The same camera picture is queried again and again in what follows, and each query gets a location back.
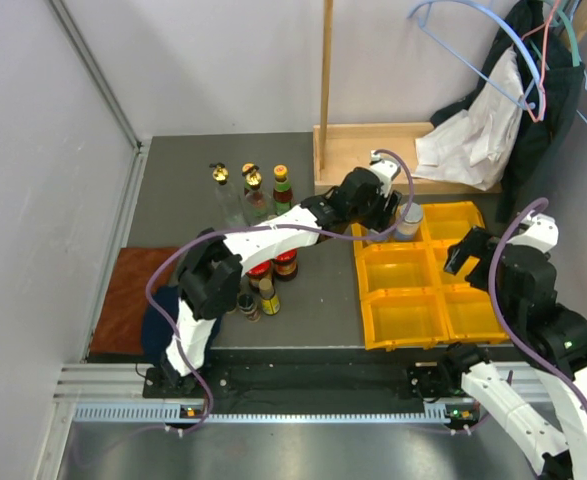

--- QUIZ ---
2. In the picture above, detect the silver lid spice jar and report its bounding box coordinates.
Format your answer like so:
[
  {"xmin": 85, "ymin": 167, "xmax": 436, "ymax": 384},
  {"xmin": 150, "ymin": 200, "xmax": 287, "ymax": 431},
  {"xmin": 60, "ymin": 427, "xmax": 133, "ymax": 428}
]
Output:
[
  {"xmin": 393, "ymin": 203, "xmax": 424, "ymax": 242},
  {"xmin": 367, "ymin": 229, "xmax": 392, "ymax": 244}
]

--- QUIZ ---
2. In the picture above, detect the yellow label brown cap bottle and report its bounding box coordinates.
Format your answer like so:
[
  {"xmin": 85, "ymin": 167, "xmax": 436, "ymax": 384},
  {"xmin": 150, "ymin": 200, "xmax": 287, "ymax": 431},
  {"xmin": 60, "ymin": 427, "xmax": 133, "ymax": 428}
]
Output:
[{"xmin": 258, "ymin": 278, "xmax": 280, "ymax": 315}]

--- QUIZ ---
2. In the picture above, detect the black cap spice jar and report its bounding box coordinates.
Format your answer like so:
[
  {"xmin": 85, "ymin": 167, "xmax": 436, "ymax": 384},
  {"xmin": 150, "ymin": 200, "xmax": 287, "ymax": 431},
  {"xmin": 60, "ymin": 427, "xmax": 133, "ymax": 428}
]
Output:
[{"xmin": 237, "ymin": 293, "xmax": 260, "ymax": 322}]

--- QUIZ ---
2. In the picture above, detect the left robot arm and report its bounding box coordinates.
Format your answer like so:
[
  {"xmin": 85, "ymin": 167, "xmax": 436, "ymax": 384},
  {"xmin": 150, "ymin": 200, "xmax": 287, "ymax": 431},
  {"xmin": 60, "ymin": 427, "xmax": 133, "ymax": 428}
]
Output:
[{"xmin": 160, "ymin": 149, "xmax": 410, "ymax": 397}]

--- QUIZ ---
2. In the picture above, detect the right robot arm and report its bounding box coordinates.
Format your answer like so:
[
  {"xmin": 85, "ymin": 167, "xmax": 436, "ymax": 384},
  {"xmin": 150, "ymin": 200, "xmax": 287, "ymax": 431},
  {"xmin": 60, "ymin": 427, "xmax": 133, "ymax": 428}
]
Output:
[{"xmin": 438, "ymin": 214, "xmax": 587, "ymax": 479}]

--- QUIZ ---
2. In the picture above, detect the yellow bin back right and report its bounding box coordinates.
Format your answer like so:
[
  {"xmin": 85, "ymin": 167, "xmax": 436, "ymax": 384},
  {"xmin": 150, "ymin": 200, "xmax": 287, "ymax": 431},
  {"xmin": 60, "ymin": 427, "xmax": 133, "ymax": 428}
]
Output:
[{"xmin": 422, "ymin": 201, "xmax": 485, "ymax": 241}]

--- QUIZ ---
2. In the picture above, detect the yellow bin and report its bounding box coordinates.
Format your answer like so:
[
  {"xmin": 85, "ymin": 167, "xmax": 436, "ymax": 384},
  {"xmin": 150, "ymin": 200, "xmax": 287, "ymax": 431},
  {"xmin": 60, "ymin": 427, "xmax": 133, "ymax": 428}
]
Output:
[
  {"xmin": 355, "ymin": 243, "xmax": 437, "ymax": 299},
  {"xmin": 360, "ymin": 288, "xmax": 449, "ymax": 351},
  {"xmin": 351, "ymin": 204, "xmax": 424, "ymax": 254},
  {"xmin": 430, "ymin": 239, "xmax": 484, "ymax": 291},
  {"xmin": 422, "ymin": 201, "xmax": 485, "ymax": 241},
  {"xmin": 443, "ymin": 286, "xmax": 509, "ymax": 344}
]

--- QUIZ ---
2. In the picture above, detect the yellow bin middle right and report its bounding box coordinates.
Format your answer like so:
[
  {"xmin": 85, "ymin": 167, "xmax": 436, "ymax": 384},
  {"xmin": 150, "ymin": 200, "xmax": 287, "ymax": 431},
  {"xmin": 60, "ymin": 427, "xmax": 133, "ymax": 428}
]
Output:
[{"xmin": 430, "ymin": 239, "xmax": 484, "ymax": 291}]

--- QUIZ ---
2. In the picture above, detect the yellow bin back left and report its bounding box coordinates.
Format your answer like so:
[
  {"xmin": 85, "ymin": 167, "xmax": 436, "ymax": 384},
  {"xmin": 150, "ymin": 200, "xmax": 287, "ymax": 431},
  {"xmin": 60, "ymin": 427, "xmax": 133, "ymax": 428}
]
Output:
[{"xmin": 351, "ymin": 204, "xmax": 424, "ymax": 254}]

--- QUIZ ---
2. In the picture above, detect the yellow bin middle left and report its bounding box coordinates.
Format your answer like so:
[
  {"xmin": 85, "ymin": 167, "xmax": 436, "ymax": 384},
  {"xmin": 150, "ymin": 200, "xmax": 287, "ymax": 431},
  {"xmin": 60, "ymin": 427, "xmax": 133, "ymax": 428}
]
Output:
[{"xmin": 355, "ymin": 243, "xmax": 437, "ymax": 299}]

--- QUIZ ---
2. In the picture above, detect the yellow bin front right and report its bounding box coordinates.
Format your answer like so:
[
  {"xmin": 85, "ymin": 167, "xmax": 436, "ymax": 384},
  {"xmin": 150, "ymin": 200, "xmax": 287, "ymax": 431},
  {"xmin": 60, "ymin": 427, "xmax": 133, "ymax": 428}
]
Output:
[{"xmin": 443, "ymin": 286, "xmax": 509, "ymax": 344}]

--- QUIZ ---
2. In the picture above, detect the red sauce bottle yellow cap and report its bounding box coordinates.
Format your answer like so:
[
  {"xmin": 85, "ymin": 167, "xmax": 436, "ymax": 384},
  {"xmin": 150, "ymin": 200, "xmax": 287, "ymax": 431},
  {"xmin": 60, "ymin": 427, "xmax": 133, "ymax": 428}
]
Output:
[{"xmin": 272, "ymin": 164, "xmax": 294, "ymax": 215}]

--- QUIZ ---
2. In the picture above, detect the white crumpled cloth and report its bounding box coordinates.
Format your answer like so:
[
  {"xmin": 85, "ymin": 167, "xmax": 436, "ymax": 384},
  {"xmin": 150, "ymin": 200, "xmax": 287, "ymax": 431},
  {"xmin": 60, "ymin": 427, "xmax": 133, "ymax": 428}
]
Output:
[{"xmin": 414, "ymin": 47, "xmax": 523, "ymax": 191}]

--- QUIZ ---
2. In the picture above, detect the red lid jar right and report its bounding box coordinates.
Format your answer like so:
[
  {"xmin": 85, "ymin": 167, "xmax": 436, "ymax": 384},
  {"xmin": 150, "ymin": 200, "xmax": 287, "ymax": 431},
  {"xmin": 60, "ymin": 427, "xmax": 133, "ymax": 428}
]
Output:
[{"xmin": 272, "ymin": 249, "xmax": 298, "ymax": 281}]

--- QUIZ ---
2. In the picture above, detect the red lid jar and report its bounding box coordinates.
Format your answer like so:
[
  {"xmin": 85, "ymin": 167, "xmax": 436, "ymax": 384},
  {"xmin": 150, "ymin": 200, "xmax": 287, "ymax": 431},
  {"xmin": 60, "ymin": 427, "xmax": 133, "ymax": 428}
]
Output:
[
  {"xmin": 246, "ymin": 260, "xmax": 273, "ymax": 293},
  {"xmin": 272, "ymin": 249, "xmax": 298, "ymax": 281}
]

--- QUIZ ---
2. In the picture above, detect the clear bottle red label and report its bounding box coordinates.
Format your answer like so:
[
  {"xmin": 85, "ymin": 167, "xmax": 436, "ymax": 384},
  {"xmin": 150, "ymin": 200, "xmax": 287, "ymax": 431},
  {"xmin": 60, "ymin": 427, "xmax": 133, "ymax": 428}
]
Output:
[{"xmin": 244, "ymin": 170, "xmax": 275, "ymax": 226}]

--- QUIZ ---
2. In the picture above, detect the yellow bin front left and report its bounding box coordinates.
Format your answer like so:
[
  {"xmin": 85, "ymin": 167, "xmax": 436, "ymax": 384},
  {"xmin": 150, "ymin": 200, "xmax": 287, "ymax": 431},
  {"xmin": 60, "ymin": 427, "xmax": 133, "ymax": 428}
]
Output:
[{"xmin": 360, "ymin": 288, "xmax": 449, "ymax": 351}]

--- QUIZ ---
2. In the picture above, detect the green bottle gold pourer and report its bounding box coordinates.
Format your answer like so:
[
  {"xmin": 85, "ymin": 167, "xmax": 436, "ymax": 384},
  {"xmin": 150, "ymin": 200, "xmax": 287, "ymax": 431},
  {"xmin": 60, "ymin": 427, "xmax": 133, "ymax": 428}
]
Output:
[{"xmin": 242, "ymin": 163, "xmax": 259, "ymax": 196}]

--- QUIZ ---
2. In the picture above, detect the red lid jar left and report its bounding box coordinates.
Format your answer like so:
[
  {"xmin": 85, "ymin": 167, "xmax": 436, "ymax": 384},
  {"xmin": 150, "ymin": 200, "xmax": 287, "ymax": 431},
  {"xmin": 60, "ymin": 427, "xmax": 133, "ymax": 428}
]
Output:
[{"xmin": 246, "ymin": 260, "xmax": 273, "ymax": 293}]

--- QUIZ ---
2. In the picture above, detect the clear bottle gold pourer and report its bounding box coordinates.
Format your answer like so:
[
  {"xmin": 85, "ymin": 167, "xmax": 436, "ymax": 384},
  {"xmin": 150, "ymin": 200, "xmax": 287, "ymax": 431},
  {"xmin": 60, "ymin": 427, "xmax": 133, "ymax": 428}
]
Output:
[{"xmin": 209, "ymin": 162, "xmax": 246, "ymax": 227}]

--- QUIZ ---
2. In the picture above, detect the dark green jacket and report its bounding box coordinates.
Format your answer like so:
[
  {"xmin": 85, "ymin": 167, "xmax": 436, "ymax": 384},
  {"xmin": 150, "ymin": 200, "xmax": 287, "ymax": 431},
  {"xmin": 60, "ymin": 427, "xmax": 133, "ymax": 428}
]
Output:
[{"xmin": 429, "ymin": 1, "xmax": 585, "ymax": 224}]

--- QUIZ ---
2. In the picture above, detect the blue clothes hanger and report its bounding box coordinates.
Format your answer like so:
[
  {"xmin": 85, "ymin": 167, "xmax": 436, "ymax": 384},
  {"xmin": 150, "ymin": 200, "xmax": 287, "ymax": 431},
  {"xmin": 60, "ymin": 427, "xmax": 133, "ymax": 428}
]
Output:
[{"xmin": 407, "ymin": 1, "xmax": 546, "ymax": 113}]

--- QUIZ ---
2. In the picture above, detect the wooden pole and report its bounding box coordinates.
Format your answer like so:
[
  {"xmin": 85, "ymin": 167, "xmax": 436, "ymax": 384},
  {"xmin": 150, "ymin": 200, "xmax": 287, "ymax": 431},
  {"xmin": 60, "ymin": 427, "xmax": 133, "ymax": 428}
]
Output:
[{"xmin": 317, "ymin": 0, "xmax": 334, "ymax": 172}]

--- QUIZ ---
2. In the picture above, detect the green clothes hanger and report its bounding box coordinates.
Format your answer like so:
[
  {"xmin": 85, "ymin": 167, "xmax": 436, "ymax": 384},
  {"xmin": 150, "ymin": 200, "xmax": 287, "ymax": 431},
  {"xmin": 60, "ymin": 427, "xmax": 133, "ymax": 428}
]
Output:
[{"xmin": 543, "ymin": 0, "xmax": 582, "ymax": 67}]

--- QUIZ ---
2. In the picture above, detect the pink clothes hanger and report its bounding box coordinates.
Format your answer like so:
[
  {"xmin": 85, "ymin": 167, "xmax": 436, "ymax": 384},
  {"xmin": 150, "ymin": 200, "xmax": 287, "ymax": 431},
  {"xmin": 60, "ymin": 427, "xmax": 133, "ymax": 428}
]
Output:
[{"xmin": 522, "ymin": 0, "xmax": 564, "ymax": 123}]

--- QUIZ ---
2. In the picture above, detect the navy blue cloth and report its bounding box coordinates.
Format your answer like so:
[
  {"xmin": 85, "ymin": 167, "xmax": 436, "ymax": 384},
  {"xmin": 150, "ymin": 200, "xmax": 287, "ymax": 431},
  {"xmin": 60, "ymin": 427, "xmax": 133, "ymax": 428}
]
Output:
[{"xmin": 140, "ymin": 285, "xmax": 223, "ymax": 369}]

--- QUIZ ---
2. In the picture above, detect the brown orange cloth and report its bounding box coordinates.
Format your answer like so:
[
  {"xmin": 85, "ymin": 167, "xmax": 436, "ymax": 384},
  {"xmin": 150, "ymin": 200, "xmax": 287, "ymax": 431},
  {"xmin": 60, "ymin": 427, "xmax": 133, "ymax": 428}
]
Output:
[{"xmin": 89, "ymin": 247, "xmax": 177, "ymax": 355}]

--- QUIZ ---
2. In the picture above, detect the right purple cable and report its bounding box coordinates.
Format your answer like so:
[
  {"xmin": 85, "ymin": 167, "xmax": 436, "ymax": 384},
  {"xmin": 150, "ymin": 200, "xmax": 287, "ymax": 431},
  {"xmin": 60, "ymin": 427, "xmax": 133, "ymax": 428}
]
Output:
[{"xmin": 487, "ymin": 197, "xmax": 587, "ymax": 471}]

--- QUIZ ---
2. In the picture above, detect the purple cable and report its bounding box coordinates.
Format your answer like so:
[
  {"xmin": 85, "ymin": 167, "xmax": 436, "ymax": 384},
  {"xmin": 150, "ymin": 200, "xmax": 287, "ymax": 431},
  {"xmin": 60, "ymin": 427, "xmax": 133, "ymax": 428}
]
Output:
[
  {"xmin": 145, "ymin": 148, "xmax": 417, "ymax": 434},
  {"xmin": 487, "ymin": 197, "xmax": 587, "ymax": 471}
]

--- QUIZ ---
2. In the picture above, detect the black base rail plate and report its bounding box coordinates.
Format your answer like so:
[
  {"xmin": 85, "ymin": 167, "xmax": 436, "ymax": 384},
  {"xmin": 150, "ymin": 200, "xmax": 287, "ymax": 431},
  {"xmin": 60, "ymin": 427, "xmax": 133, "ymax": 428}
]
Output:
[{"xmin": 142, "ymin": 362, "xmax": 474, "ymax": 405}]

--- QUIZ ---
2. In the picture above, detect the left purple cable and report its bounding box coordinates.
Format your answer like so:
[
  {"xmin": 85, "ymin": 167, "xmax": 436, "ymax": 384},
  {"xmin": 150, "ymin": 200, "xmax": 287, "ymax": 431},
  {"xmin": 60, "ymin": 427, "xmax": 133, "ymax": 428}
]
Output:
[{"xmin": 145, "ymin": 148, "xmax": 417, "ymax": 434}]

